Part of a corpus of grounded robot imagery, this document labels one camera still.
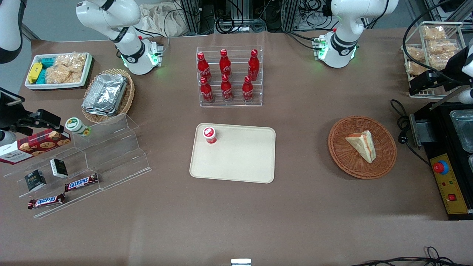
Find triangular sandwich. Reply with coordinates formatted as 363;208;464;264
345;130;377;164

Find white rectangular plastic bin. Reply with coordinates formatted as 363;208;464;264
24;52;93;91

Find black right base cable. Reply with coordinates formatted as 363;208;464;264
134;27;170;56

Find small black carton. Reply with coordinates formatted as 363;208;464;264
50;158;69;179
24;169;47;192

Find red tartan cookie box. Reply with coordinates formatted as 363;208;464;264
0;129;71;165

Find aluminium frame profile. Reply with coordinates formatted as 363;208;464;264
181;0;215;35

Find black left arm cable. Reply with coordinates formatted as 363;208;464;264
402;2;473;83

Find aluminium foil container stack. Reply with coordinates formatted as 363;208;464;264
82;73;128;117

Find black cables on floor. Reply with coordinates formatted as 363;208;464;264
347;246;473;266

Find green white yogurt cup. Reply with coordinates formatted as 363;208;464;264
65;117;92;137

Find black left base cables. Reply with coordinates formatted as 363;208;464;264
283;30;319;50

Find yellow snack packet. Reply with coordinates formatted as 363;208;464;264
28;62;43;84

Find black countertop machine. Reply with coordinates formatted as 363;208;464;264
409;100;473;221

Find clear acrylic bottle rack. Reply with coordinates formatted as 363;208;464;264
196;46;263;108

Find red cola bottle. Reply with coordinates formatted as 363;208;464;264
197;52;212;82
200;76;214;104
219;49;232;78
248;49;260;81
221;74;233;102
242;76;254;103

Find teal snack packet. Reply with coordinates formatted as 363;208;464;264
37;57;57;84

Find red white yogurt cup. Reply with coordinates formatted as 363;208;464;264
203;126;218;145

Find clear bag of fried snacks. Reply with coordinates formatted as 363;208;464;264
421;25;448;41
427;54;450;71
405;46;425;61
427;39;459;57

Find clear bag of crackers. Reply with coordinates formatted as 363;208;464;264
45;52;87;85

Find clear acrylic stepped display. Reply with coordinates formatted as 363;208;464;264
4;114;153;219

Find oval light wicker basket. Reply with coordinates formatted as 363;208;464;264
81;68;135;124

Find black power cable with plug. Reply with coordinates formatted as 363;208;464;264
390;99;431;165

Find beige plastic tray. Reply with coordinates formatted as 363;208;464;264
189;123;276;184

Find brown Snickers bar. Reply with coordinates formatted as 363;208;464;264
28;193;66;210
64;173;99;192

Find round brown wicker basket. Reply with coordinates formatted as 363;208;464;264
328;116;398;180

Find white wire snack rack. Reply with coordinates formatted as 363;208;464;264
401;21;467;99

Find beige cloth bag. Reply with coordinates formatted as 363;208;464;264
139;3;185;37

